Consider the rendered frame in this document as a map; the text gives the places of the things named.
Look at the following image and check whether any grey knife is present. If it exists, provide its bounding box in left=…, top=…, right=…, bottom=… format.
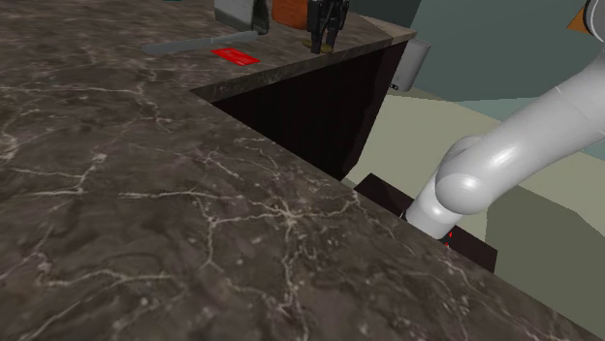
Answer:
left=141, top=30, right=260, bottom=56

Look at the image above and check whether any grey box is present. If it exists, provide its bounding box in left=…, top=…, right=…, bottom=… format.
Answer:
left=213, top=0, right=271, bottom=36

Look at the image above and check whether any small brass-coloured object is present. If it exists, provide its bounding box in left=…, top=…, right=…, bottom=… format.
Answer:
left=301, top=39, right=334, bottom=55

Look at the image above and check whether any dark robot stand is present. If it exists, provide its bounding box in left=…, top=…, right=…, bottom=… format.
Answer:
left=353, top=172, right=498, bottom=274

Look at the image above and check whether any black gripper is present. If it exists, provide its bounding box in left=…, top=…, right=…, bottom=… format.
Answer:
left=306, top=0, right=351, bottom=55

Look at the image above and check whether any white cylindrical holder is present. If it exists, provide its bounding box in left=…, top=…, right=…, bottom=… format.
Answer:
left=390, top=37, right=432, bottom=93

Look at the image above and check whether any red flat card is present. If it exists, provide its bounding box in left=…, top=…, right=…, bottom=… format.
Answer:
left=210, top=46, right=262, bottom=68

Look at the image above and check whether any orange-brown box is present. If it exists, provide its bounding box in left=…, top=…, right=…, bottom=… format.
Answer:
left=271, top=0, right=311, bottom=30

